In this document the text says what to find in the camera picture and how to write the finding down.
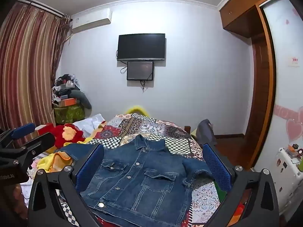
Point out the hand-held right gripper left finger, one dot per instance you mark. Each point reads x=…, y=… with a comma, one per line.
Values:
x=90, y=167

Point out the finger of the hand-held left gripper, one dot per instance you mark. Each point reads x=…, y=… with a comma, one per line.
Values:
x=22, y=129
x=40, y=143

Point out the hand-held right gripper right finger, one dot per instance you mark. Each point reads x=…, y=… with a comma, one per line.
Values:
x=216, y=167

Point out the pile of clothes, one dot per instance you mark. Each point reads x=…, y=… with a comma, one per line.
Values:
x=64, y=85

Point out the red plush toy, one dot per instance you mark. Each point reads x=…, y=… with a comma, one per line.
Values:
x=58, y=134

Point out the yellow blanket with orange trim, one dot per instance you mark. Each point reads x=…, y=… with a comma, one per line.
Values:
x=46, y=162

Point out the grey bag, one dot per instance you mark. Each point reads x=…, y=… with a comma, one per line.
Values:
x=206, y=132

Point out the white bed sheet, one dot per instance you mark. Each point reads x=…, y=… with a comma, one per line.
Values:
x=87, y=123

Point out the orange box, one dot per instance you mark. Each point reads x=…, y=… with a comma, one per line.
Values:
x=68, y=102

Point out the striped red curtain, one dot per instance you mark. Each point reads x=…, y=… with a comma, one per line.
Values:
x=28, y=63

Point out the patchwork bedspread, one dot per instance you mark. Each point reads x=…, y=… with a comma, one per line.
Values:
x=146, y=125

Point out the white cabinet with stickers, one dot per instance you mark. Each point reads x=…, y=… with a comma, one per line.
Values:
x=287, y=177

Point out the yellow fuzzy cushion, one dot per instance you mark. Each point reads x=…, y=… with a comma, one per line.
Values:
x=136, y=110

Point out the white air conditioner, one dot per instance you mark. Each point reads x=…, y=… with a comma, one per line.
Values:
x=91, y=20

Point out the brown wooden door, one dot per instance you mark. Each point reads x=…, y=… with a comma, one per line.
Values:
x=241, y=11

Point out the pink heart wall sticker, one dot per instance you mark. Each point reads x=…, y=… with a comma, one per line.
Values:
x=293, y=127

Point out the small black wall monitor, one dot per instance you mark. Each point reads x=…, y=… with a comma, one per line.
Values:
x=140, y=70

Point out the curtain rail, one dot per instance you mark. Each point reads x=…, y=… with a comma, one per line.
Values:
x=42, y=6

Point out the red and white wall label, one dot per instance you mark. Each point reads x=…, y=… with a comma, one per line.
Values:
x=293, y=62

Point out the large black wall television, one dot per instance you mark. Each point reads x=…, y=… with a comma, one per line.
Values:
x=141, y=46

